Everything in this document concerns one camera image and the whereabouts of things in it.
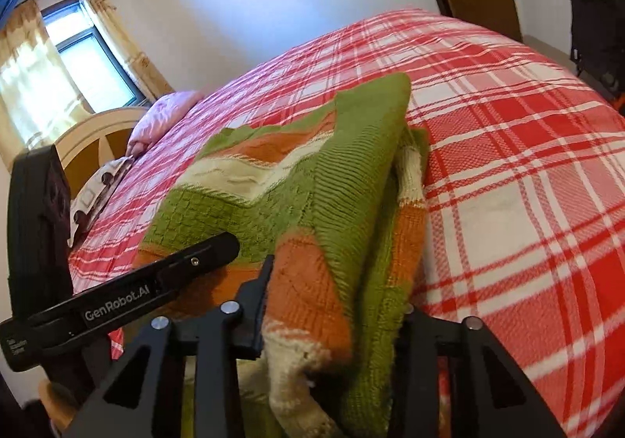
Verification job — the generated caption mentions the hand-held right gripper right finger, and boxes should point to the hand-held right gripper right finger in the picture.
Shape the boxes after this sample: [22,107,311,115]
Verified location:
[388,304,567,438]

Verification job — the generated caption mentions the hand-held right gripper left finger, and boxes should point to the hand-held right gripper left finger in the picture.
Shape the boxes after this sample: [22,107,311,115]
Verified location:
[63,255,274,438]

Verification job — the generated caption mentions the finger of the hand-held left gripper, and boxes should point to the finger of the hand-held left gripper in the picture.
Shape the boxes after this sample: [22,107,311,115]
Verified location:
[156,231,240,292]

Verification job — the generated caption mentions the green orange knitted sweater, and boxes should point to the green orange knitted sweater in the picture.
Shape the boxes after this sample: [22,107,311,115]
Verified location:
[132,72,430,438]

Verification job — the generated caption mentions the dotted printed pillow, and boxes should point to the dotted printed pillow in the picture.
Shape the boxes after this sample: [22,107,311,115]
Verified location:
[68,156,135,244]

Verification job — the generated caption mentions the cream wooden headboard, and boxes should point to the cream wooden headboard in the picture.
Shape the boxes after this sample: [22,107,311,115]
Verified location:
[51,107,150,197]

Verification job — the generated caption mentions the wide cream curtain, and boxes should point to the wide cream curtain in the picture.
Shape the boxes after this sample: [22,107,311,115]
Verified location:
[0,0,93,166]

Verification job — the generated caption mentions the pink pillow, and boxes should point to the pink pillow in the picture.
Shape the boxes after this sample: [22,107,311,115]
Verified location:
[127,91,206,157]

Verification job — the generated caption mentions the window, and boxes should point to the window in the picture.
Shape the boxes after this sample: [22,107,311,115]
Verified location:
[41,0,140,109]

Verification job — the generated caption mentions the red plaid blanket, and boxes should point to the red plaid blanket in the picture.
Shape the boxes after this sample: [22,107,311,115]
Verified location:
[68,6,625,438]

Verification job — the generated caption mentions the narrow cream curtain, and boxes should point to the narrow cream curtain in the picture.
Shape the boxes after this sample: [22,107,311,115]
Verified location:
[75,0,174,100]

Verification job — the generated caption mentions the black folded frame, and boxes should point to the black folded frame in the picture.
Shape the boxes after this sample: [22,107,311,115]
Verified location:
[565,0,625,100]

